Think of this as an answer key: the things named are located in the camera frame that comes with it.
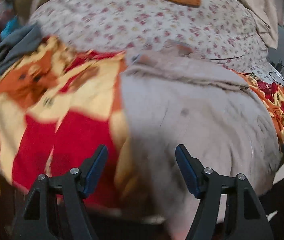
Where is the beige jacket with striped trim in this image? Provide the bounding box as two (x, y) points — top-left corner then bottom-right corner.
(121, 48), (280, 239)

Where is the red yellow orange fleece blanket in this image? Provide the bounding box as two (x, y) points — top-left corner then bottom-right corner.
(0, 36), (284, 209)

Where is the beige curtain right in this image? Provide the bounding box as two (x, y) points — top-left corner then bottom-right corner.
(239, 0), (284, 49)

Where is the grey knitted garment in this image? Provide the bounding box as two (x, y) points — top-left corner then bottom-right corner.
(0, 24), (43, 75)

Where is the teal blue cloth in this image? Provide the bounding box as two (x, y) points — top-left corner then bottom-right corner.
(0, 16), (21, 40)

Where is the floral white duvet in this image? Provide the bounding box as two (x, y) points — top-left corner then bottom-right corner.
(30, 0), (268, 72)

